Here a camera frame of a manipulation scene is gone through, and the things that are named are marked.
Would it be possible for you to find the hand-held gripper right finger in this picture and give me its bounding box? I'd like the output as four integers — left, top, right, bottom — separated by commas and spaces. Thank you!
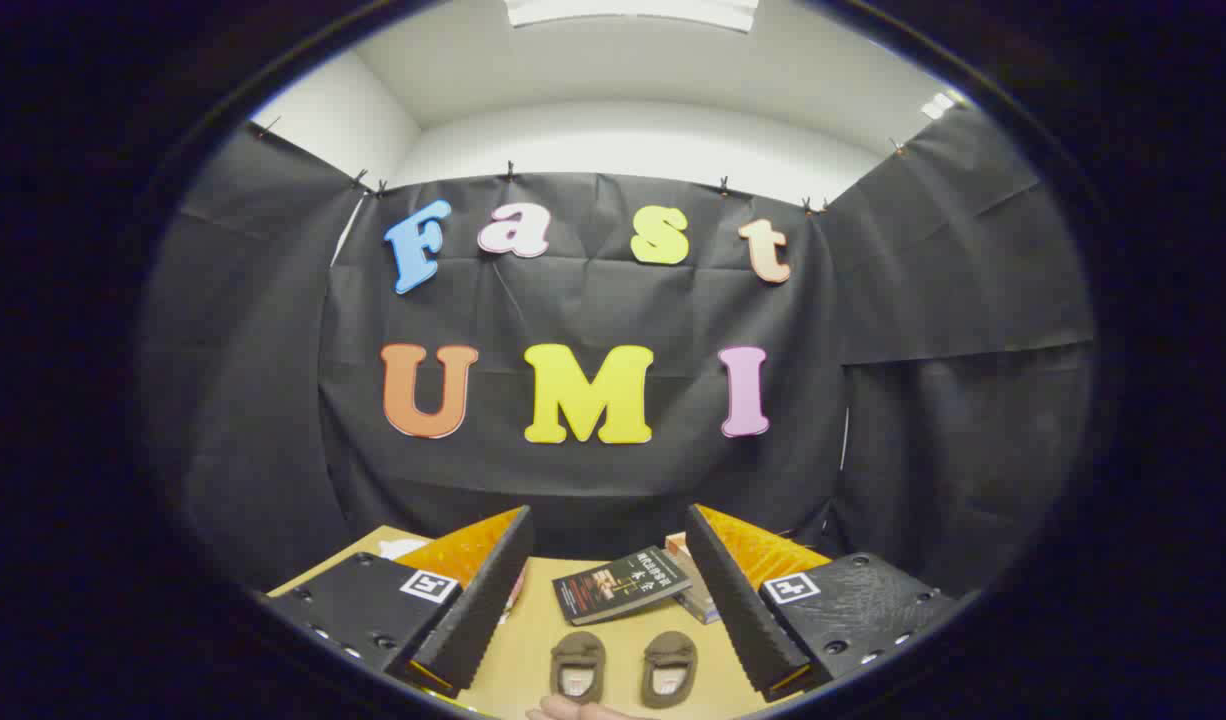
683, 503, 962, 703

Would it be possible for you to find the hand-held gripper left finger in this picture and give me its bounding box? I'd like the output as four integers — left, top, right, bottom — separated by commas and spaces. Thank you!
263, 505, 536, 699

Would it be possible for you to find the brown fuzzy shoe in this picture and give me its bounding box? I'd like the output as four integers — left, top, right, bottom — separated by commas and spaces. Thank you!
550, 630, 608, 706
641, 630, 699, 711

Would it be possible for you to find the black cover book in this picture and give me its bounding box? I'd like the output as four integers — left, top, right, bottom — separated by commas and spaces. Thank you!
553, 545, 692, 627

